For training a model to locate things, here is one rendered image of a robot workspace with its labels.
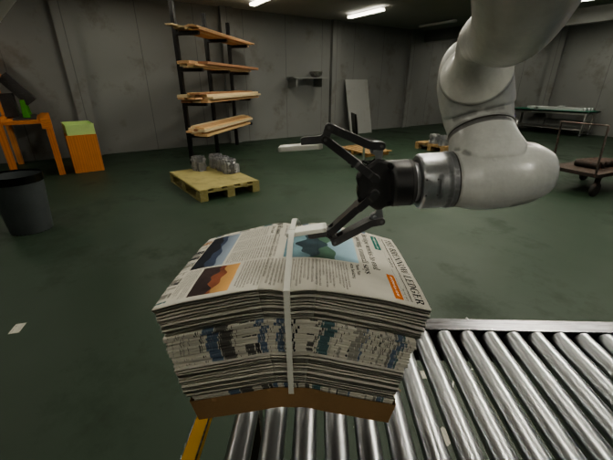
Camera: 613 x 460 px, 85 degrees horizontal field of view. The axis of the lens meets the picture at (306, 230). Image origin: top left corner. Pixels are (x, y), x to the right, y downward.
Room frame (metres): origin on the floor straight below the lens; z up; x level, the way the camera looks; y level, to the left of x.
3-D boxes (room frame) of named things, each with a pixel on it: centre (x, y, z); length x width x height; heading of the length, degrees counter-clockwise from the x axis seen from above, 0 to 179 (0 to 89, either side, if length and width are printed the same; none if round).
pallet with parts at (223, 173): (5.02, 1.44, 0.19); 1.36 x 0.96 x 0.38; 34
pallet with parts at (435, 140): (8.32, -3.45, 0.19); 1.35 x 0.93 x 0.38; 122
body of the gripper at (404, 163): (0.53, -0.13, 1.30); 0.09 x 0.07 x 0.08; 88
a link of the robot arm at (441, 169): (0.53, -0.20, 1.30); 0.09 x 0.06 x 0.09; 178
